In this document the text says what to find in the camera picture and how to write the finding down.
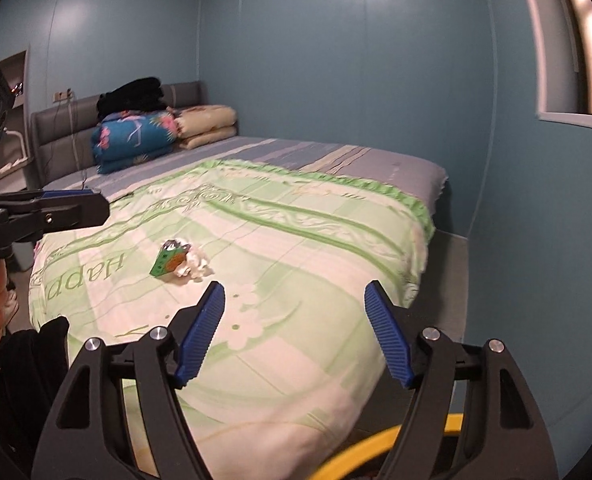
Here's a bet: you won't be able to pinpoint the window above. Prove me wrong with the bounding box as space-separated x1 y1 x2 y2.
513 0 592 135

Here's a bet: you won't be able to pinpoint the blue floral folded quilt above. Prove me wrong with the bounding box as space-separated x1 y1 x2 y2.
91 110 180 176

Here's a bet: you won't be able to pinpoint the grey waste bin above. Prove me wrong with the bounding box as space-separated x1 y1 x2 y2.
12 239 38 272

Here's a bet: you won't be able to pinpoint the striped blue bed sheet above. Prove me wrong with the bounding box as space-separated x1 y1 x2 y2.
41 136 450 211

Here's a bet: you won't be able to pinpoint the green floral blanket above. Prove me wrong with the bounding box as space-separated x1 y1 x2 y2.
28 159 437 480

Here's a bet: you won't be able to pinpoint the white desk lamp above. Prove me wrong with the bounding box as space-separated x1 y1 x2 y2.
2 127 30 170

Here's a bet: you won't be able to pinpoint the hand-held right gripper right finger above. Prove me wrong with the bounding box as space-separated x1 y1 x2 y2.
363 280 559 480

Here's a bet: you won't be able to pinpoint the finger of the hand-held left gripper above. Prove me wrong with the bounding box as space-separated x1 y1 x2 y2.
0 187 111 243

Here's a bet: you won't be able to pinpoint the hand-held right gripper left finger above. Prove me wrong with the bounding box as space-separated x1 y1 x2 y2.
31 280 227 480

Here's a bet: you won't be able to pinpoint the grey padded headboard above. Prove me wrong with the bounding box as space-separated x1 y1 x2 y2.
30 80 210 189

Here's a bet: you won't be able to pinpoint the green snack packet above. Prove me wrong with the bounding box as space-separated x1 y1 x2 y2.
149 240 193 277

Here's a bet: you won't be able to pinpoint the black folded clothes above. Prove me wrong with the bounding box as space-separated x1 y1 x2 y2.
96 77 170 124

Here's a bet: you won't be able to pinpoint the grey shelf cabinet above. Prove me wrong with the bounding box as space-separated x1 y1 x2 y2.
0 50 32 196

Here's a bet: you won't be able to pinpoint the beige folded quilt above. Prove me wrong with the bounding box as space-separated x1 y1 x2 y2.
173 105 238 150

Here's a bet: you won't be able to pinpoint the black cable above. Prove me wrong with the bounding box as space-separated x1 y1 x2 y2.
67 94 91 187

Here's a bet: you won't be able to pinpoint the yellow hoop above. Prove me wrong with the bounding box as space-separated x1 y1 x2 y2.
320 412 477 480

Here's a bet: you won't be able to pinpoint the white crumpled tissue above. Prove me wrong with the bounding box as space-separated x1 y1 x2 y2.
175 246 213 282

